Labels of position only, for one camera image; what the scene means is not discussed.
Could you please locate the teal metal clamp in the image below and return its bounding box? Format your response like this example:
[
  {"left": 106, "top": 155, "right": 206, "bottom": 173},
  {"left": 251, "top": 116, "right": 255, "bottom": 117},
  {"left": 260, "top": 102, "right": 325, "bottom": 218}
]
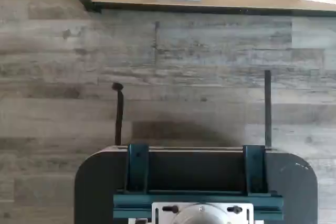
[
  {"left": 125, "top": 144, "right": 150, "bottom": 195},
  {"left": 242, "top": 144, "right": 269, "bottom": 196}
]

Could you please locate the dark rounded robot table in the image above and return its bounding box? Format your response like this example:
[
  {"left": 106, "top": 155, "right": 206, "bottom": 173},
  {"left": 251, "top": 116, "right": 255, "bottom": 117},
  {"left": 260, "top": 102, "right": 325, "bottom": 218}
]
[{"left": 74, "top": 144, "right": 319, "bottom": 224}]

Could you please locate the teal mounting rail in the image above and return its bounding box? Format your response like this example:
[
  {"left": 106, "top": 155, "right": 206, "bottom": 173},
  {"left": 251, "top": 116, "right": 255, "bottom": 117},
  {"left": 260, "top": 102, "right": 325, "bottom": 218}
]
[{"left": 113, "top": 189, "right": 285, "bottom": 224}]

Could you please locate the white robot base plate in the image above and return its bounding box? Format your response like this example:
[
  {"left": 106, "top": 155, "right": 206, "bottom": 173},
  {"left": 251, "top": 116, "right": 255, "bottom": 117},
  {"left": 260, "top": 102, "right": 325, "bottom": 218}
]
[{"left": 151, "top": 202, "right": 254, "bottom": 224}]

